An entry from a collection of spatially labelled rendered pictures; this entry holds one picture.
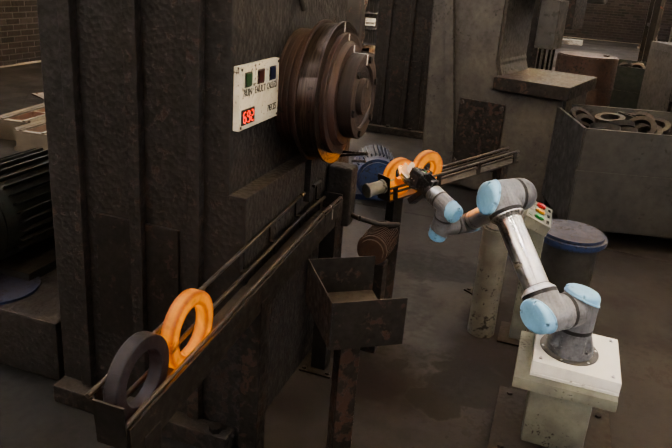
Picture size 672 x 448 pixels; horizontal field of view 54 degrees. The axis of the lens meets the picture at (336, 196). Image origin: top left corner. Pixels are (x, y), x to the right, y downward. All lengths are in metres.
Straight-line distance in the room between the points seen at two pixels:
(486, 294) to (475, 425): 0.65
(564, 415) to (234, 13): 1.65
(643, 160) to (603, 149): 0.24
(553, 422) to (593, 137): 2.09
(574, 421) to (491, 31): 3.03
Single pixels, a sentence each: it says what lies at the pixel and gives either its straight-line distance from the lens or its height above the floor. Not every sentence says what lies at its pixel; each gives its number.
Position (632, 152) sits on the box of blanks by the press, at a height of 0.62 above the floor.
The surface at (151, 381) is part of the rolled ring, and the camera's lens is 1.53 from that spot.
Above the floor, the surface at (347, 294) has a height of 0.61.
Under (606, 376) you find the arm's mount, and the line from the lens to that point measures 2.32.
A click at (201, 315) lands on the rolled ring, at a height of 0.69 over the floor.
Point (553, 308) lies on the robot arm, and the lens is 2.17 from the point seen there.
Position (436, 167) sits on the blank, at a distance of 2.87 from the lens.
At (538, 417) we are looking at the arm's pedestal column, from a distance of 2.43.
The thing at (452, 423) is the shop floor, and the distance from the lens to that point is 2.52.
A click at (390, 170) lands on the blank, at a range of 2.69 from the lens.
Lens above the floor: 1.51
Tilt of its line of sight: 19 degrees down
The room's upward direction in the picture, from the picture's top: 4 degrees clockwise
